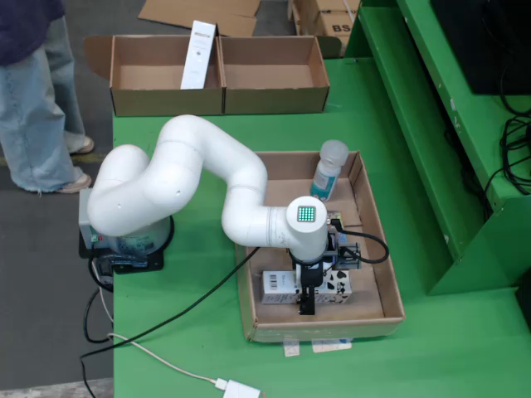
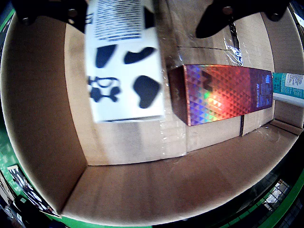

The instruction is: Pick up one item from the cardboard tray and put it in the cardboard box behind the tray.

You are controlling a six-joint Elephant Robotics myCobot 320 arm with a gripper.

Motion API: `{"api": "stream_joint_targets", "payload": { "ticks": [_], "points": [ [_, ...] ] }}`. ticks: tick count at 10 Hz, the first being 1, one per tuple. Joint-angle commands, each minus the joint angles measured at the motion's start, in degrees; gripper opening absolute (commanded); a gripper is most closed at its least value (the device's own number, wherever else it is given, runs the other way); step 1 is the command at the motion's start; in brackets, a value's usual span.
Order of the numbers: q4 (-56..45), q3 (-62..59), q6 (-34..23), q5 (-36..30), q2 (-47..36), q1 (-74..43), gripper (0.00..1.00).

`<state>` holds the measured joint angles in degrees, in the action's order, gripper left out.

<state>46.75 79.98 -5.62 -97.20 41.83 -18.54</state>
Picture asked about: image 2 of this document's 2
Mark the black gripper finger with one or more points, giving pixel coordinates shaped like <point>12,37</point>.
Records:
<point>221,16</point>
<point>52,8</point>

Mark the white cow print box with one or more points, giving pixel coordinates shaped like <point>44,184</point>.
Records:
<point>123,71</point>

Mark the holographic brown box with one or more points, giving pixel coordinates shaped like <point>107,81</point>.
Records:
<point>225,95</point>

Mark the shallow cardboard tray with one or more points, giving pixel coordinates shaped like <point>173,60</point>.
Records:
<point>142,190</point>

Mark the white bottle teal label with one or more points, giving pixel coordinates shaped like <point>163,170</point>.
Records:
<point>289,88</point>

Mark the patterned printed card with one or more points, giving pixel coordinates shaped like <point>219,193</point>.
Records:
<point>28,190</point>

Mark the green metal shelf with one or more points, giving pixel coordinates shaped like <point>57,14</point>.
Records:
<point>285,202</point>

